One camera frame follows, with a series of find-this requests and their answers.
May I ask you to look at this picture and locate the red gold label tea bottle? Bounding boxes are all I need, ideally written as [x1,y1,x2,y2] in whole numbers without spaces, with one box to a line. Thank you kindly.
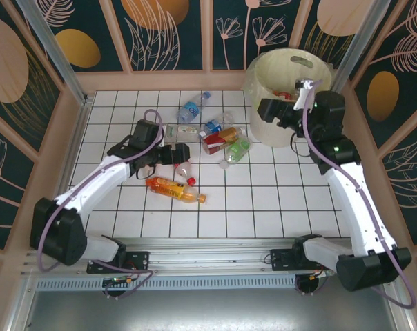
[202,126,246,155]

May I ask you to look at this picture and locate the large blue label water bottle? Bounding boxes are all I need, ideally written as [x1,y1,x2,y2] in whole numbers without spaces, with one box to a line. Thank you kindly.
[176,91,212,124]

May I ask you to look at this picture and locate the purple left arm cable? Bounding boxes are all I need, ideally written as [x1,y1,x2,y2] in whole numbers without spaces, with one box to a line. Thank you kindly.
[37,109,164,300]

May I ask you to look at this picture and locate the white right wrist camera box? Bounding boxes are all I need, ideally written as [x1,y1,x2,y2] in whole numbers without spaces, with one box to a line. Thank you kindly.
[293,78,316,112]

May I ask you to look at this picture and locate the aluminium side rail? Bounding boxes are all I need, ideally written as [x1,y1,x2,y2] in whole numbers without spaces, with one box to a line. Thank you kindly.
[55,95,94,201]

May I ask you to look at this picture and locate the control board with wires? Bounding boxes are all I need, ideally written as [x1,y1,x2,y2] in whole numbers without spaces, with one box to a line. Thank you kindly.
[101,274,142,300]
[293,268,334,297]

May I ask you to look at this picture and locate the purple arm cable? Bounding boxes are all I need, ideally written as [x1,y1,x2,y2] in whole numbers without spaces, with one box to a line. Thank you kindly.
[303,79,417,310]
[37,109,164,300]

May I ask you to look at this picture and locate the small blue label water bottle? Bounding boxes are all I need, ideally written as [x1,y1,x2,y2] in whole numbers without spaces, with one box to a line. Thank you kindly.
[199,110,235,136]

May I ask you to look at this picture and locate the aluminium corner post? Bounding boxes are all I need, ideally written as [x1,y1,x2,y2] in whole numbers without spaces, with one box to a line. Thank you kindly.
[332,0,385,92]
[15,0,94,106]

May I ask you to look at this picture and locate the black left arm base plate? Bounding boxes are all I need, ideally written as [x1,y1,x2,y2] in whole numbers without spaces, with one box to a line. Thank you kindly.
[86,250,151,275]

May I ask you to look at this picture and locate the aluminium mounting rail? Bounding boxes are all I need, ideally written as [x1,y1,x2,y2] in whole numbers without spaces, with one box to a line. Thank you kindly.
[20,237,401,279]

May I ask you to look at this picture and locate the grey metal sheet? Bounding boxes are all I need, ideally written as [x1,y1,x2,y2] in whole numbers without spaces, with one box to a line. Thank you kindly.
[8,288,413,331]

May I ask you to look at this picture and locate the green label bottle white cap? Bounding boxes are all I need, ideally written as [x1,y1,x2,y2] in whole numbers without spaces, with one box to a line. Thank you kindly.
[219,136,253,170]

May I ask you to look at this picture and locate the white ribbed plastic bin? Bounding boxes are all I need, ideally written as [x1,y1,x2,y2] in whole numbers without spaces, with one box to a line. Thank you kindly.
[244,48,336,148]

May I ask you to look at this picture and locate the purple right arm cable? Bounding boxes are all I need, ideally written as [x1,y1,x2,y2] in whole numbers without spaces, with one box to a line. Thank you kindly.
[303,79,417,310]

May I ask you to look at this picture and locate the orange juice bottle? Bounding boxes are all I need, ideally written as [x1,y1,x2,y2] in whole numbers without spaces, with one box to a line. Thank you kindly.
[145,175,207,205]

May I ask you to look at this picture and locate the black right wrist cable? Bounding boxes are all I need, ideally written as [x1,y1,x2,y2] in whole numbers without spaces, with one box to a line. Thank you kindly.
[290,132,315,158]

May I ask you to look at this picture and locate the white slotted cable tray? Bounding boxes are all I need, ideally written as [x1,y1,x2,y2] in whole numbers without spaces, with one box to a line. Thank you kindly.
[35,277,301,292]

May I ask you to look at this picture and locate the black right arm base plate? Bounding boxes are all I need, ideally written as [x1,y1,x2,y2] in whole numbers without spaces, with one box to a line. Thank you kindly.
[270,248,333,275]

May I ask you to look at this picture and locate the clear bottle with green cap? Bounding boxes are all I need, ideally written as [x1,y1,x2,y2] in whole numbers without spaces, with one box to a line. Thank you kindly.
[163,123,200,144]

